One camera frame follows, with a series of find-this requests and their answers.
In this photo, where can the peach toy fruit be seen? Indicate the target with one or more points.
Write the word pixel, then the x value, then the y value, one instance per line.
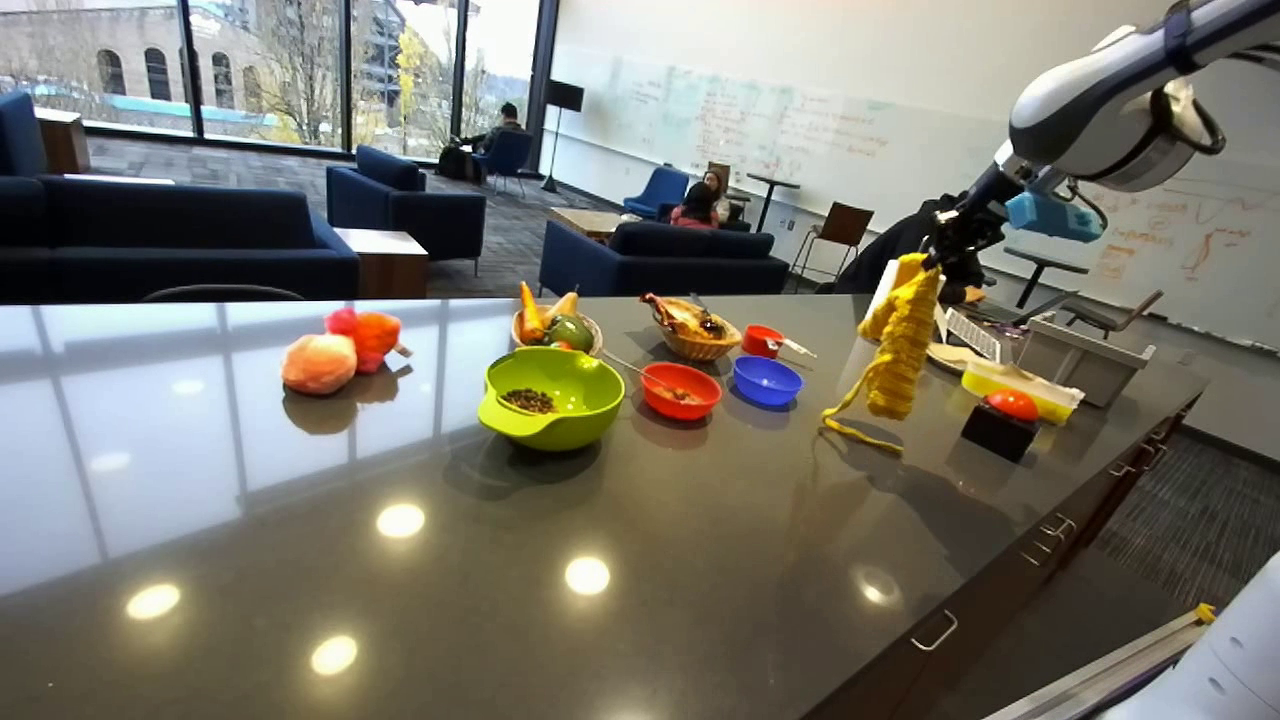
pixel 318 366

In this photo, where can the person with short dark hair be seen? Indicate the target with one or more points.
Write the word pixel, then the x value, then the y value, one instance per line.
pixel 882 237

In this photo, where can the blue bowl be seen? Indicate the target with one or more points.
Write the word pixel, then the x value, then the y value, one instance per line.
pixel 767 386

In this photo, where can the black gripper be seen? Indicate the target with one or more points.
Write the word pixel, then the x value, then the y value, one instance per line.
pixel 982 215

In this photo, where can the yellow knitted cloth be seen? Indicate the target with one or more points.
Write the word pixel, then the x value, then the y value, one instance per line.
pixel 906 353

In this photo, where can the red measuring cups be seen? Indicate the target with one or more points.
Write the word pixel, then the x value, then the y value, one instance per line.
pixel 762 342

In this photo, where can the long dark blue sofa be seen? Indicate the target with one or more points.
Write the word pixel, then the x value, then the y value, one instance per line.
pixel 163 240

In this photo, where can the brown chair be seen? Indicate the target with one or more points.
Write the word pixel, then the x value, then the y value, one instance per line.
pixel 842 227

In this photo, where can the bowl of toy fruit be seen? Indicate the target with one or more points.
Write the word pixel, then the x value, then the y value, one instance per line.
pixel 552 324

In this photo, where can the low wooden coffee table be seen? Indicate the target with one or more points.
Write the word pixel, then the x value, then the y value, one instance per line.
pixel 591 220

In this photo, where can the blue lounge chair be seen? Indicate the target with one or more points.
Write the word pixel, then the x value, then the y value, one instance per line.
pixel 1059 216
pixel 656 195

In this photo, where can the wooden side table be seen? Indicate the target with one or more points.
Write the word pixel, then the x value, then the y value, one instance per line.
pixel 387 260

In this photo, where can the short dark blue sofa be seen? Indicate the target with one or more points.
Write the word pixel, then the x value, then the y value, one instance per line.
pixel 666 260

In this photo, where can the white rod yellow tip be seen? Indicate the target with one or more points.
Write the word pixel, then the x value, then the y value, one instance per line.
pixel 1104 661

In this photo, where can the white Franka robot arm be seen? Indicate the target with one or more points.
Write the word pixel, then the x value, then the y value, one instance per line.
pixel 1092 105

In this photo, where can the clear plastic lid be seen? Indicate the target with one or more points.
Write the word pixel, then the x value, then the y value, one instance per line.
pixel 978 335

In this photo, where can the red toy fruit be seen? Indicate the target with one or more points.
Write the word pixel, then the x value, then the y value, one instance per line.
pixel 374 337

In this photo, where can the person seated by window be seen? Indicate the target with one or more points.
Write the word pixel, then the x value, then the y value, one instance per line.
pixel 502 140

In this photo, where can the small round table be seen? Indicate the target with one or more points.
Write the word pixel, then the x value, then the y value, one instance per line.
pixel 772 181

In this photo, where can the dark blue window armchair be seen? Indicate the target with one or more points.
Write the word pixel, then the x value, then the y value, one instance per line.
pixel 18 140

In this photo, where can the red bowl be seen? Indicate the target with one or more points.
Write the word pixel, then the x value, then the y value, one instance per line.
pixel 680 394

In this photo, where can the wicker basket with bread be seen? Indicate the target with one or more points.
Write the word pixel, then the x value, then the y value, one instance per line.
pixel 692 335

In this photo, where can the red button black box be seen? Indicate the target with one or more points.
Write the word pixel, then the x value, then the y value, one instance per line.
pixel 1001 425

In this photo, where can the green bowl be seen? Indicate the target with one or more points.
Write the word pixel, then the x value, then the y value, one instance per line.
pixel 550 401

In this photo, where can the yellow plastic tray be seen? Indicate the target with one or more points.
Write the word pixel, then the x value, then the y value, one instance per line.
pixel 1047 398

